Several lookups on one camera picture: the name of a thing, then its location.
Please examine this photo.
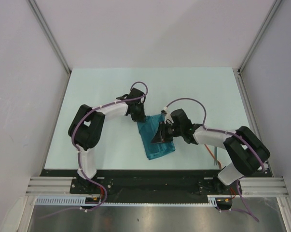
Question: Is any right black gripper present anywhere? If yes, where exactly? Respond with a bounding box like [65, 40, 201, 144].
[151, 121, 183, 145]

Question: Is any teal satin napkin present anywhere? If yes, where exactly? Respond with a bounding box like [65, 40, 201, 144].
[137, 114, 176, 160]

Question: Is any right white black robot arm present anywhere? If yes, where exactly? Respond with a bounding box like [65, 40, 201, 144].
[151, 107, 270, 194]

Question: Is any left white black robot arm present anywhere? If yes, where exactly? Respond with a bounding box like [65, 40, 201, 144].
[68, 87, 147, 193]

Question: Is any teal plastic spoon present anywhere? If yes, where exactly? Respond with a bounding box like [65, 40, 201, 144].
[214, 146, 218, 165]

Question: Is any orange plastic knife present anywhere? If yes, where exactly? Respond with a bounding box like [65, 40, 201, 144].
[205, 145, 222, 170]

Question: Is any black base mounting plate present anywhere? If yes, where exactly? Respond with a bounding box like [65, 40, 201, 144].
[40, 169, 273, 205]

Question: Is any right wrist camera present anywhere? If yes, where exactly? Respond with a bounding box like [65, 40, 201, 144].
[161, 106, 174, 124]

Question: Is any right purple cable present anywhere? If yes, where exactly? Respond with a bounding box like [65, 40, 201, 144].
[166, 98, 265, 222]

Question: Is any left aluminium frame post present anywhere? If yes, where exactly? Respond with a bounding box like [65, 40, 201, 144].
[26, 0, 72, 76]

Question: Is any aluminium frame post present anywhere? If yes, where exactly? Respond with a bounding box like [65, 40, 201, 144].
[26, 0, 72, 76]
[237, 0, 284, 75]

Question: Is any white slotted cable duct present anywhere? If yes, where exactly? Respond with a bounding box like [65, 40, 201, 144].
[36, 195, 233, 207]

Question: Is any right aluminium frame post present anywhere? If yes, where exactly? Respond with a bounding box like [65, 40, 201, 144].
[237, 0, 284, 75]

